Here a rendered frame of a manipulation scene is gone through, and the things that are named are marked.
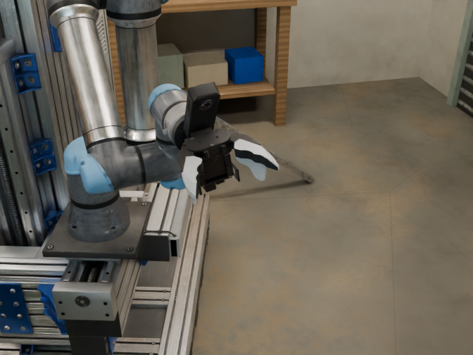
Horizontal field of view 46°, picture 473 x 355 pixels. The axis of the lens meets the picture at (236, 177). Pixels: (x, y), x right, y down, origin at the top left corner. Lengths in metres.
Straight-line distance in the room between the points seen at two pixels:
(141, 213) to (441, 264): 1.63
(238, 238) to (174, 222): 1.15
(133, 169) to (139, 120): 0.27
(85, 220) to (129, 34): 0.45
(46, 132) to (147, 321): 0.83
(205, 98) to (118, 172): 0.27
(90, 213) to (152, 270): 0.90
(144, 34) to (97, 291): 0.58
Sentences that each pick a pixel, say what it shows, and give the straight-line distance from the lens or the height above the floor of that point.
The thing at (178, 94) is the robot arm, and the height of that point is 1.25.
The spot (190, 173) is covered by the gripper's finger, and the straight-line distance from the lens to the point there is 0.81.
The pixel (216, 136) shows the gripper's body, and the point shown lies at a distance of 0.88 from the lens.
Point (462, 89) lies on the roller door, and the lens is 4.27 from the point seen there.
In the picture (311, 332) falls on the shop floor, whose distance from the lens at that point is 2.28.
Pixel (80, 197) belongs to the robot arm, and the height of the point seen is 0.93.
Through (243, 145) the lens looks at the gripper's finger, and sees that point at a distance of 0.85.
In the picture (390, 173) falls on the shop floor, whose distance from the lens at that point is 3.34.
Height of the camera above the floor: 1.64
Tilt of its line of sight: 31 degrees down
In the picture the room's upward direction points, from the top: straight up
